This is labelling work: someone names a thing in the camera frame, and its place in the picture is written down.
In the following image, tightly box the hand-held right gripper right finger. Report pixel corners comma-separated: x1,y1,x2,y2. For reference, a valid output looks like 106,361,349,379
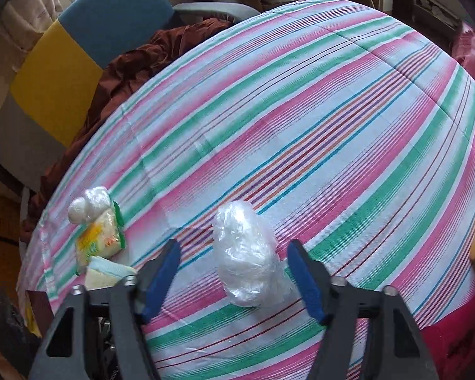
287,239,440,380

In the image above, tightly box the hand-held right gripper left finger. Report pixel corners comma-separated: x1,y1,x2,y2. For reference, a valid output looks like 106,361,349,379
28,238,181,380

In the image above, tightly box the clear plastic bag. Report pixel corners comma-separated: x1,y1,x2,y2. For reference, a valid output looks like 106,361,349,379
211,201,297,308

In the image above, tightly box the light blue packet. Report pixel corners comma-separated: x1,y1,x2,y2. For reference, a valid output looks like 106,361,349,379
85,256,137,289

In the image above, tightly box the white plastic bag ball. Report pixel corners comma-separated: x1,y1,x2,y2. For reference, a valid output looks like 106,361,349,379
68,185,111,224

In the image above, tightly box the dark red box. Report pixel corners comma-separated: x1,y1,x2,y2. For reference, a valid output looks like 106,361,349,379
25,290,56,339

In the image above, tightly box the striped blanket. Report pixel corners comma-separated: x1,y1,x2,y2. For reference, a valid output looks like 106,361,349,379
16,0,475,380

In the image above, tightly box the dark cloth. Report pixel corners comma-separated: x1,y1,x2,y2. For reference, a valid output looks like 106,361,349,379
0,285,40,377

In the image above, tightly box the red cloth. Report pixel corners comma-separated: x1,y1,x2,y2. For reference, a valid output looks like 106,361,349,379
420,285,475,380

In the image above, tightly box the maroon cloth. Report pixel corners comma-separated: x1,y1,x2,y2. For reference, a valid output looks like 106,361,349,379
22,18,236,242

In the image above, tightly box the grey yellow blue headboard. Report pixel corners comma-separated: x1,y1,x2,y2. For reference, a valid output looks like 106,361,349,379
0,0,175,191

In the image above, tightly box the pink towel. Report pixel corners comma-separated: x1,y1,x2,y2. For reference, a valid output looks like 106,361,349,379
451,22,475,99

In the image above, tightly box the beige curtain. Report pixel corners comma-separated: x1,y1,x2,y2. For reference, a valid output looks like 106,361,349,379
0,0,80,52

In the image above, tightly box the grey bed frame rail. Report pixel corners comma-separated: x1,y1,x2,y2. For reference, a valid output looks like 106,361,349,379
172,2,262,20

